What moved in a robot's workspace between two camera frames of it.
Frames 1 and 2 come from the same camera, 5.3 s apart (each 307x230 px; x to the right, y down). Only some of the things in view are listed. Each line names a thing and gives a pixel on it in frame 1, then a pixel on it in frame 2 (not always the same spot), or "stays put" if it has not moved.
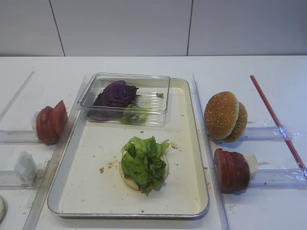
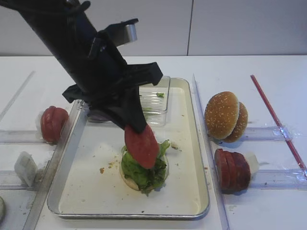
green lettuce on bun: x=143 y=161 stays put
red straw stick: x=280 y=127 stays put
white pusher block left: x=25 y=167 stays put
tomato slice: x=56 y=118 -> x=143 y=146
